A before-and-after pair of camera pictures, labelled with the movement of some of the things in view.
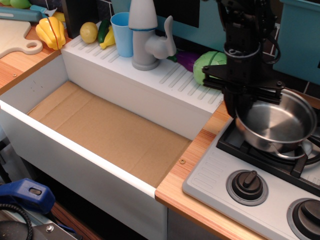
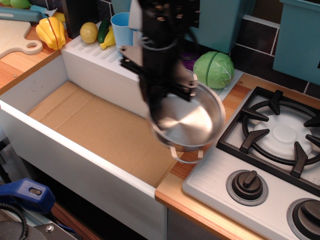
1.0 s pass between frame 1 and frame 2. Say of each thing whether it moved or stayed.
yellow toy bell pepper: stayed
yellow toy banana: stayed
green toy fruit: stayed
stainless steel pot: moved
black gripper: moved
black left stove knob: stayed
